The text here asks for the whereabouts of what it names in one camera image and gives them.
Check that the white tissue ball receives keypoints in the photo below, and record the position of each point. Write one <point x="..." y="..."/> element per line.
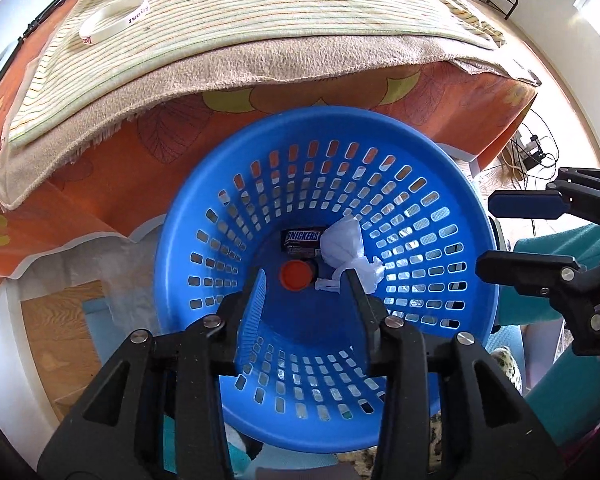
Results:
<point x="342" y="248"/>

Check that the orange floral bed sheet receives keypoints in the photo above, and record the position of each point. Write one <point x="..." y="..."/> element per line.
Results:
<point x="119" y="184"/>

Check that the striped yellow towel blanket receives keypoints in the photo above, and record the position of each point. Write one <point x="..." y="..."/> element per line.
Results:
<point x="72" y="95"/>

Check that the blue plastic basket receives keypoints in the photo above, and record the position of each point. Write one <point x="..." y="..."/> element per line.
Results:
<point x="262" y="200"/>

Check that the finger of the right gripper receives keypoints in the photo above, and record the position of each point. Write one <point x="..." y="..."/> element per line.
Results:
<point x="530" y="274"/>
<point x="548" y="205"/>

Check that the orange bottle cap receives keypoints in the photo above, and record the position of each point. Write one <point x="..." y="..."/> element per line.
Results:
<point x="295" y="275"/>

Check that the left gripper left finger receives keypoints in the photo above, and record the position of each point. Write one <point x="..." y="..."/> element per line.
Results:
<point x="154" y="410"/>

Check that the Snickers bar wrapper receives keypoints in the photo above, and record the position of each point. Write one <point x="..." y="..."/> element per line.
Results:
<point x="302" y="243"/>

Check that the teal fabric item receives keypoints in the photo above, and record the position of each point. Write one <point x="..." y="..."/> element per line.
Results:
<point x="567" y="399"/>

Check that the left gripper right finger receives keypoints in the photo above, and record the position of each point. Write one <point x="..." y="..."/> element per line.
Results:
<point x="449" y="411"/>

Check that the white silicone wristband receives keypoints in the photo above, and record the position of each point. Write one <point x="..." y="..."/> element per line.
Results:
<point x="111" y="19"/>

